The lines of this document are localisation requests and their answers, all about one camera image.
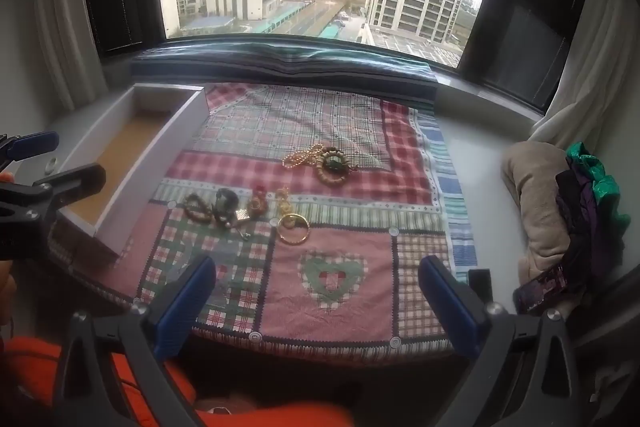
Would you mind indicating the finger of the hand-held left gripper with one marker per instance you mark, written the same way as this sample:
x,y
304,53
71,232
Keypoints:
x,y
75,179
35,143

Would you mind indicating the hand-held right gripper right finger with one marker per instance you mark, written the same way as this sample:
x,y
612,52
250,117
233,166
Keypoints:
x,y
445,302

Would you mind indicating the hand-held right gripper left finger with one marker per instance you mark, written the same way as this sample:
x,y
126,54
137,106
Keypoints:
x,y
185,302

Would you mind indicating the white cardboard box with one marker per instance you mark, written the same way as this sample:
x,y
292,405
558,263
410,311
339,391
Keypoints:
x,y
115,157

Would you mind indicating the black wrist watch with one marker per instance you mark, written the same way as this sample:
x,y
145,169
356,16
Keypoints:
x,y
225,197

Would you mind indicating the gold bangle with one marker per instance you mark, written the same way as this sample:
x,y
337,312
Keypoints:
x,y
292,238

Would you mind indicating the person's left hand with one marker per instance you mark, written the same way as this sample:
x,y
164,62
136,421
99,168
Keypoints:
x,y
5,287

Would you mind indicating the small black block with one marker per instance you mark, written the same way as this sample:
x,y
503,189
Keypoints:
x,y
481,284

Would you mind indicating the dark patterned phone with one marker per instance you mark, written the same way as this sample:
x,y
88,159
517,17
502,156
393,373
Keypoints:
x,y
540,289

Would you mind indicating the white curtain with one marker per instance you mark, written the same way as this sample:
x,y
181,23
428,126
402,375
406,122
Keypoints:
x,y
590,72
65,32

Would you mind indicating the plaid patchwork blanket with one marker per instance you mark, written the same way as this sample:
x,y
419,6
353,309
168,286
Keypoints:
x,y
350,232

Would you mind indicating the beige cloth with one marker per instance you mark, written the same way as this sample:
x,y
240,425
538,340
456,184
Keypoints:
x,y
535,197

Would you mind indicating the orange clothing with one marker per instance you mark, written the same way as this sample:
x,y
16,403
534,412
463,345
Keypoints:
x,y
30,372

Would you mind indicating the dark purple cloth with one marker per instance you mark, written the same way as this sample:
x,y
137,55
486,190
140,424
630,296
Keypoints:
x,y
585,227

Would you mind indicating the green shiny cloth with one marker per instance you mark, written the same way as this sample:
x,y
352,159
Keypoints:
x,y
605,187

